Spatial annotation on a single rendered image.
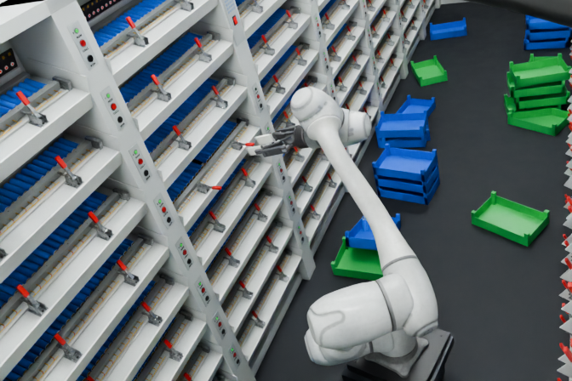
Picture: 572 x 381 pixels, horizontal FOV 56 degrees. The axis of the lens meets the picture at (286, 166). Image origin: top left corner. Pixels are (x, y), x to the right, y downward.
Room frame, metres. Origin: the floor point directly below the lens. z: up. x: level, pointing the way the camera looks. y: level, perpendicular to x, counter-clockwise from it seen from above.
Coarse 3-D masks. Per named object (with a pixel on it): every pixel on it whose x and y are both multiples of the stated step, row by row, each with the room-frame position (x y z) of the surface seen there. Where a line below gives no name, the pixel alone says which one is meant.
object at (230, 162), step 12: (228, 120) 2.01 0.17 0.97; (240, 120) 1.97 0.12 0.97; (252, 120) 1.96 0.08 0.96; (252, 132) 1.92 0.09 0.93; (228, 156) 1.78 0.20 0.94; (240, 156) 1.80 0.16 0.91; (216, 168) 1.72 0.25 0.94; (228, 168) 1.71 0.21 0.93; (204, 180) 1.66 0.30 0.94; (216, 180) 1.65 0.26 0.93; (216, 192) 1.64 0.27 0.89; (192, 204) 1.54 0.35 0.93; (204, 204) 1.56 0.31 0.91; (180, 216) 1.44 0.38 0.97; (192, 216) 1.49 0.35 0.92
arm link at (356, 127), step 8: (344, 112) 1.39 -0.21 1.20; (352, 112) 1.40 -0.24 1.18; (360, 112) 1.40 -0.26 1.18; (344, 120) 1.37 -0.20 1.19; (352, 120) 1.37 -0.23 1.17; (360, 120) 1.37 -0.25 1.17; (368, 120) 1.38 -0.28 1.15; (344, 128) 1.36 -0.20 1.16; (352, 128) 1.36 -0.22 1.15; (360, 128) 1.35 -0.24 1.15; (368, 128) 1.36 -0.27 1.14; (344, 136) 1.36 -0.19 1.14; (352, 136) 1.35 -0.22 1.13; (360, 136) 1.35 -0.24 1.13; (368, 136) 1.36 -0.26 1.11; (344, 144) 1.38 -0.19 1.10; (352, 144) 1.37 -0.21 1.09
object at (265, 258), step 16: (272, 224) 1.96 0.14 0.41; (288, 224) 1.96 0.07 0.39; (272, 240) 1.88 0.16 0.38; (288, 240) 1.91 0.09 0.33; (256, 256) 1.79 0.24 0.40; (272, 256) 1.80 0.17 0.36; (256, 272) 1.72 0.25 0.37; (240, 288) 1.65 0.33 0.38; (256, 288) 1.64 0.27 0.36; (224, 304) 1.56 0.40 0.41; (240, 304) 1.57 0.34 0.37; (240, 320) 1.50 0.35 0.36
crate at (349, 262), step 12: (348, 252) 2.06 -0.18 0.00; (360, 252) 2.03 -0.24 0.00; (372, 252) 2.01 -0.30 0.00; (336, 264) 1.98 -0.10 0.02; (348, 264) 1.97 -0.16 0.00; (360, 264) 1.95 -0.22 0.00; (372, 264) 1.92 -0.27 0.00; (348, 276) 1.89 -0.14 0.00; (360, 276) 1.86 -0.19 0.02; (372, 276) 1.83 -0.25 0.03
